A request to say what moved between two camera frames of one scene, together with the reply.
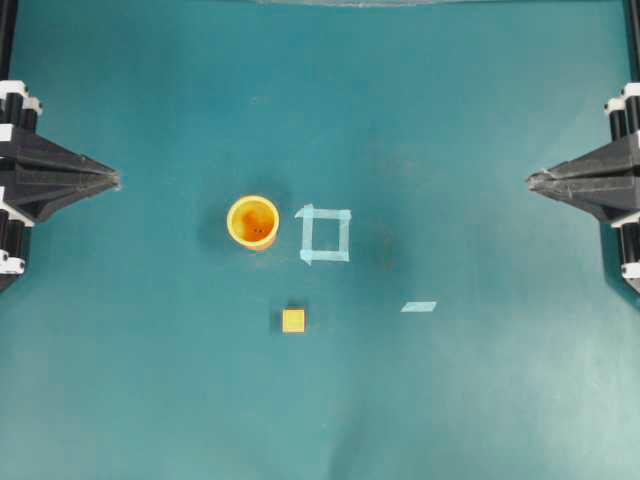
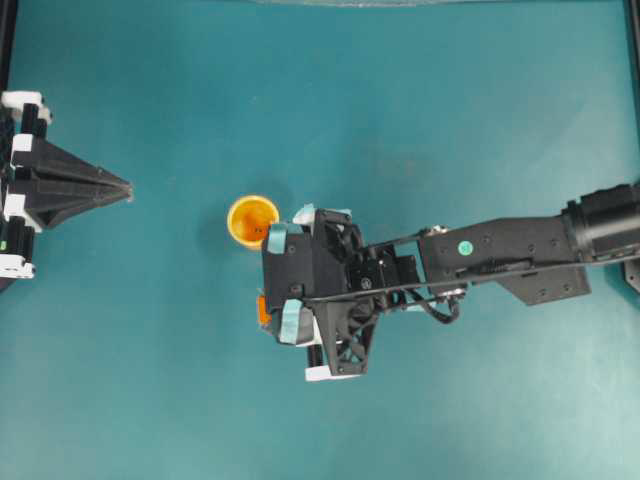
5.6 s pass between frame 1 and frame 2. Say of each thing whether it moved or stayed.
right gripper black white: moved
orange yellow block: moved
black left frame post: stayed
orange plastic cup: stayed
